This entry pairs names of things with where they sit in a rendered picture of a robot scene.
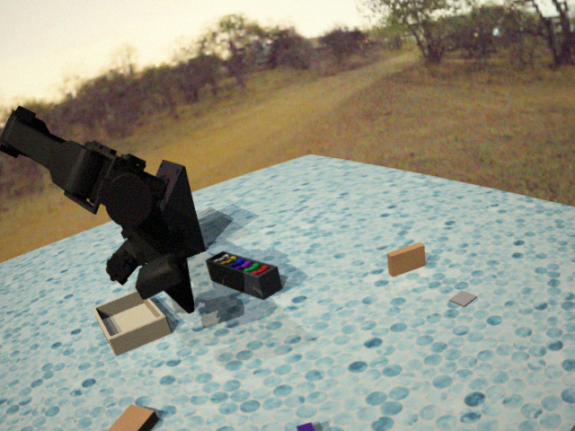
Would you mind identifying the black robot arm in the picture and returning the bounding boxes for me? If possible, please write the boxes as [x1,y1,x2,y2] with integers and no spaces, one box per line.
[0,106,170,286]

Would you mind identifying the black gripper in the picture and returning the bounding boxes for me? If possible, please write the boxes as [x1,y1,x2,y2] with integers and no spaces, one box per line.
[121,202,195,314]

